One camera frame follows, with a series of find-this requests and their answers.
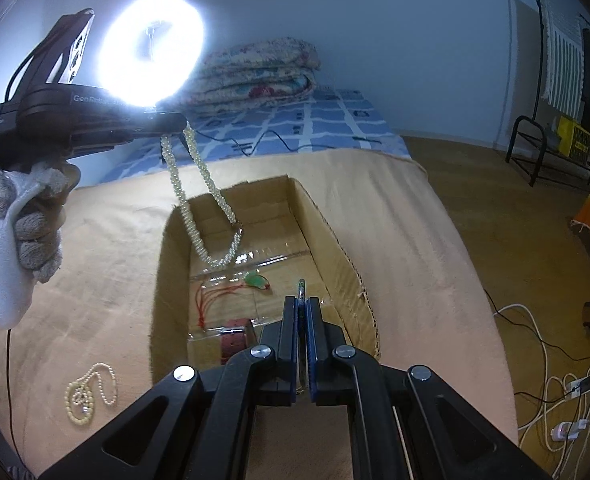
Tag green pendant red cord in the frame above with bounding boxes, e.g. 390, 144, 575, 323
194, 270, 273, 331

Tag twisted white pearl rope necklace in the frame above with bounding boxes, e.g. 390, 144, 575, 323
159, 120, 245, 269

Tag small cream pearl necklace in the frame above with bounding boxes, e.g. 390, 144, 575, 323
62, 363, 119, 429

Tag gloved left hand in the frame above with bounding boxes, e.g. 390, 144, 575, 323
0, 162, 80, 330

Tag cardboard box tray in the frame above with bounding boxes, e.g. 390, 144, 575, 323
150, 176, 380, 382

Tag orange peach blanket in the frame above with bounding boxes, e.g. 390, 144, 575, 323
0, 150, 517, 473

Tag blue white patterned bedsheet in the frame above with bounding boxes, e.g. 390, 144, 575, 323
96, 86, 414, 187

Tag folded floral quilt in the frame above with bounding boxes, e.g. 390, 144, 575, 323
169, 37, 321, 116

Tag white power strip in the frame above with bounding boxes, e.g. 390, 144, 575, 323
548, 372, 590, 443

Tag black clothes rack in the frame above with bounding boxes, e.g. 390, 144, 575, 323
505, 0, 590, 190

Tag yellow crate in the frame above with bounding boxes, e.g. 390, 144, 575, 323
556, 116, 590, 164

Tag white striped hanging towel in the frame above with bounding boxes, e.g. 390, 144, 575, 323
541, 0, 584, 120

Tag bright ring light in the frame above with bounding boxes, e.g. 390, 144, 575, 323
96, 0, 206, 107

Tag white cables on floor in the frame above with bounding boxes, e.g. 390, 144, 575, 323
483, 288, 590, 480

